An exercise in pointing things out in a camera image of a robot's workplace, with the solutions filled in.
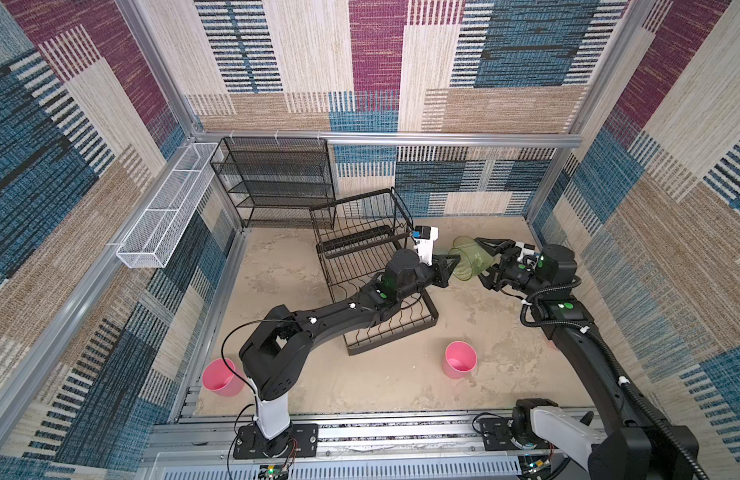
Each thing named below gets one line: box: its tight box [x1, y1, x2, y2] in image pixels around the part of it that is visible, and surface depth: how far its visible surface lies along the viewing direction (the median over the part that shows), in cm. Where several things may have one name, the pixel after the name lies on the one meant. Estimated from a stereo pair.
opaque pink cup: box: [443, 341, 478, 379], surface depth 86 cm
